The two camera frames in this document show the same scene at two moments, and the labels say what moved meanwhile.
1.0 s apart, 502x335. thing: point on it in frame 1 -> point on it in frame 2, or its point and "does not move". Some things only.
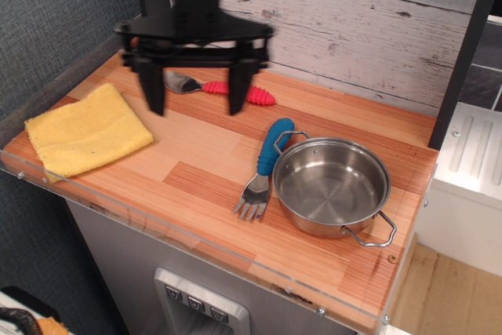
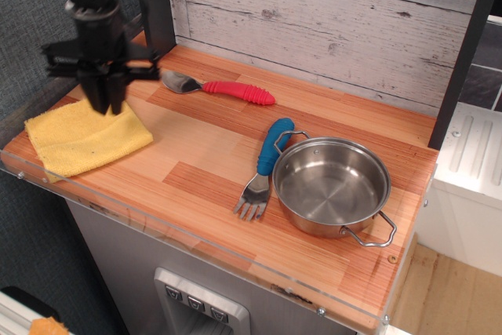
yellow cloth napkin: x=73 y=135 does not move
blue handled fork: x=256 y=195 does not move
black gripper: x=197 y=33 -> x=101 y=60
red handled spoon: x=180 y=83 does not move
